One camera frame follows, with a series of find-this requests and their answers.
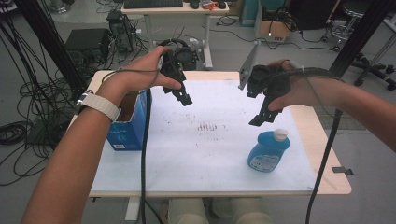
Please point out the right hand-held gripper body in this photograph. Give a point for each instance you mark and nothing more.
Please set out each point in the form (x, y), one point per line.
(267, 81)

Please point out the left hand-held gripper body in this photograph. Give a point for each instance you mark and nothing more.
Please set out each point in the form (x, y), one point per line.
(174, 63)

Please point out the blue bottle with white cap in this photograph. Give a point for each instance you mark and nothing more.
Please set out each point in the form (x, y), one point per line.
(267, 152)

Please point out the blue cardboard box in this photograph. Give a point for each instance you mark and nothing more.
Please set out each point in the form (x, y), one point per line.
(130, 130)

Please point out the person's left hand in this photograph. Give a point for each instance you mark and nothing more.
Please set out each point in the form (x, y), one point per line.
(137, 74)

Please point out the person's right hand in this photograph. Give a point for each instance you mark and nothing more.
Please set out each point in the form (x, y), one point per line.
(308, 90)

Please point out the brown cardboard box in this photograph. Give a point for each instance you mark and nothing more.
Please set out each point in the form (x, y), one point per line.
(275, 29)

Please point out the white desk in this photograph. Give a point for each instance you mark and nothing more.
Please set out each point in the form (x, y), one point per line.
(174, 10)

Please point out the white table mat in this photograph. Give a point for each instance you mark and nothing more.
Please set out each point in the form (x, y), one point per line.
(202, 155)

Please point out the black computer tower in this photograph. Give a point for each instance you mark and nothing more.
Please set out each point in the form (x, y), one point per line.
(122, 31)

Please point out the black computer mouse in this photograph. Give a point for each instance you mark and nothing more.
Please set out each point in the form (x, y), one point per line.
(194, 4)

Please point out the black keyboard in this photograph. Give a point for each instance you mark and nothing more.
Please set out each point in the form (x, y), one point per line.
(152, 3)

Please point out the orange small object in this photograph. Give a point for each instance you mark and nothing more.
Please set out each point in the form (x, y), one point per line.
(210, 5)

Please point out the teal carton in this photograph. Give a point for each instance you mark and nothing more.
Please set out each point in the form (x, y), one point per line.
(249, 12)

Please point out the grey floor mat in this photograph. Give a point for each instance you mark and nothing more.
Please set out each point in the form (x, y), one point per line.
(342, 119)

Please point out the black equipment case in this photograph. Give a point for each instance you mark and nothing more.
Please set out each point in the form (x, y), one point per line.
(88, 40)

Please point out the black tape piece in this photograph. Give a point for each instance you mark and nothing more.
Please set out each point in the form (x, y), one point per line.
(342, 170)

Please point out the person's right leg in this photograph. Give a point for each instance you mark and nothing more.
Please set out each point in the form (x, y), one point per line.
(246, 213)

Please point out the person's leg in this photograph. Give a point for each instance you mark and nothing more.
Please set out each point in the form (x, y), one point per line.
(246, 213)
(186, 213)

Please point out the chrome round stool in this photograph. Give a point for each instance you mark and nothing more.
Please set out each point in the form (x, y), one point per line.
(351, 18)

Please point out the black office chair base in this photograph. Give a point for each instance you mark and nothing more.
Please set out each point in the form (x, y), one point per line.
(373, 70)

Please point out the person's left leg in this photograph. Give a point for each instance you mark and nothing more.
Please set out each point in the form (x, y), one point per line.
(186, 213)

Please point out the white table leg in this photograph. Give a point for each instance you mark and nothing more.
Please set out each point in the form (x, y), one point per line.
(133, 210)

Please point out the black metal stand post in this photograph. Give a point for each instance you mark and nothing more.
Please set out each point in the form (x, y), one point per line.
(49, 40)
(361, 34)

